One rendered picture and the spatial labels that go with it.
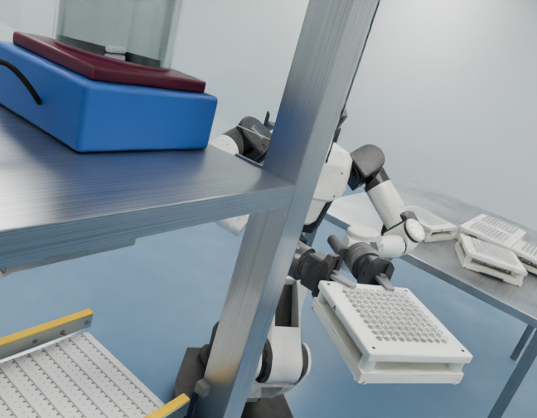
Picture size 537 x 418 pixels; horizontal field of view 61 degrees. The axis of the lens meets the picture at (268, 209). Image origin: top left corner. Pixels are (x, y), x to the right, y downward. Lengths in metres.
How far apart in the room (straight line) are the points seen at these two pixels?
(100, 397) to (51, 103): 0.49
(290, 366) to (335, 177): 0.60
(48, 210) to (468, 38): 5.76
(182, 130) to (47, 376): 0.49
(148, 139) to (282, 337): 1.03
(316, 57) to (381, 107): 5.80
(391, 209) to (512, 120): 4.17
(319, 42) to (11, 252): 0.41
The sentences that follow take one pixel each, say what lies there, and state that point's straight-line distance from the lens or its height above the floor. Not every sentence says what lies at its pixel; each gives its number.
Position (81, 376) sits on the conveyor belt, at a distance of 0.89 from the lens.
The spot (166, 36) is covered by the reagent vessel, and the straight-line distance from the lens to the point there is 0.59.
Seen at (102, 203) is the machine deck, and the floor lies 1.33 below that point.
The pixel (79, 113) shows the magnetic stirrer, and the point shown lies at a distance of 0.52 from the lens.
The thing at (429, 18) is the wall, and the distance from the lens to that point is 6.29.
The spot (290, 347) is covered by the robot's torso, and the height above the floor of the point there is 0.64.
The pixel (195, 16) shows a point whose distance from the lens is 0.81.
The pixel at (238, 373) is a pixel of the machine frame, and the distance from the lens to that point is 0.75.
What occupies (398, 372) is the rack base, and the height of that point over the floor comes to 0.98.
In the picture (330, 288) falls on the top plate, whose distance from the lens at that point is 1.04.
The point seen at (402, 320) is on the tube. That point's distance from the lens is 1.02.
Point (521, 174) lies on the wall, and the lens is 5.56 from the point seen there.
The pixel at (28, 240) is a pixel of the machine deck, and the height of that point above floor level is 1.32.
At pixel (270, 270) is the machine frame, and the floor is 1.20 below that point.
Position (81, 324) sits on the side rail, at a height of 0.90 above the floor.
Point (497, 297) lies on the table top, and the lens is 1.97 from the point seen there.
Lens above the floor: 1.49
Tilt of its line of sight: 19 degrees down
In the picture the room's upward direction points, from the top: 16 degrees clockwise
